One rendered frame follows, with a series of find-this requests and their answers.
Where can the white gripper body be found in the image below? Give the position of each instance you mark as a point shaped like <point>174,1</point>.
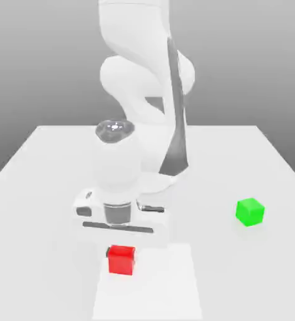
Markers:
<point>117,235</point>

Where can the small red cube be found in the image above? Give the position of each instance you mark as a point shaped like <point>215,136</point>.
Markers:
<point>121,260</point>

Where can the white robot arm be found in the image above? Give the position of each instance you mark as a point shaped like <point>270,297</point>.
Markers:
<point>137,75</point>

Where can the small green cube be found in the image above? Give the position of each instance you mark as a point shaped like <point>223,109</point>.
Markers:
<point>250,212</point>

